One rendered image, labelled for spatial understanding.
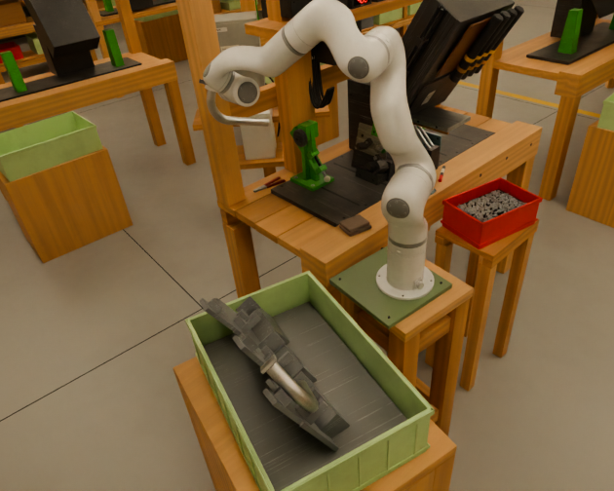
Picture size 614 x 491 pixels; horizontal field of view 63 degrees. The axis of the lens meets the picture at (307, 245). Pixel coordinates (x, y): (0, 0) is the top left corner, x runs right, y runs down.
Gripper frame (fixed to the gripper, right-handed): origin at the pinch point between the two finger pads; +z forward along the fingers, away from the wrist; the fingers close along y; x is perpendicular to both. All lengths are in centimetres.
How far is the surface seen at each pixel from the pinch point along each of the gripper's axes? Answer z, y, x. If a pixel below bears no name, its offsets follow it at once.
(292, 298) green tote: -46, -20, 61
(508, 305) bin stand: -41, -136, 72
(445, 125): -17, -93, 0
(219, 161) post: 17.1, -12.0, 29.8
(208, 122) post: 17.5, -5.4, 15.2
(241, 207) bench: 17, -24, 49
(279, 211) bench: 4, -36, 46
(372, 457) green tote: -105, -13, 71
